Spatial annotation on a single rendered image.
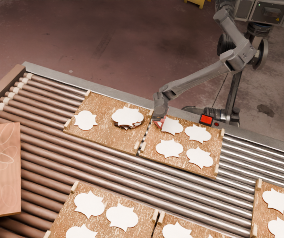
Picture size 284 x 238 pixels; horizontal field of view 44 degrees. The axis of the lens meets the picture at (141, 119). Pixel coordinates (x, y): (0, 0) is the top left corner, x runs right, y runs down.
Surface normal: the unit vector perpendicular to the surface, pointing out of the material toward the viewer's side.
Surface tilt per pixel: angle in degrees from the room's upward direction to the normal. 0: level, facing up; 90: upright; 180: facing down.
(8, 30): 0
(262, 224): 0
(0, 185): 0
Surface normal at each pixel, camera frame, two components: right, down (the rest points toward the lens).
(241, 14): -0.07, 0.70
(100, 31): 0.12, -0.69
